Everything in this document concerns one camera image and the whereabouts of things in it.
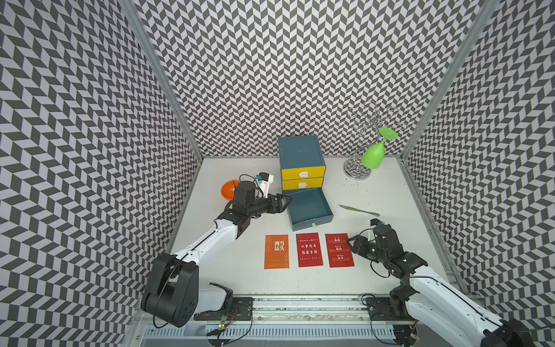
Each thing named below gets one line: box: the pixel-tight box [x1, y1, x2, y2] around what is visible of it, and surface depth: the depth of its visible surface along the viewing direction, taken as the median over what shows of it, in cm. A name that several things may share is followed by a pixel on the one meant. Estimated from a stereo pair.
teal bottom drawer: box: [282, 187, 334, 232], surface depth 95 cm
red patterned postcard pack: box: [325, 233, 355, 269], surface depth 88 cm
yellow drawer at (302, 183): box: [281, 177, 324, 191], surface depth 95 cm
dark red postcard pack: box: [295, 232, 324, 268], surface depth 88 cm
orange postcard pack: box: [264, 234, 290, 269], surface depth 88 cm
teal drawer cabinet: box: [278, 134, 326, 191], surface depth 91 cm
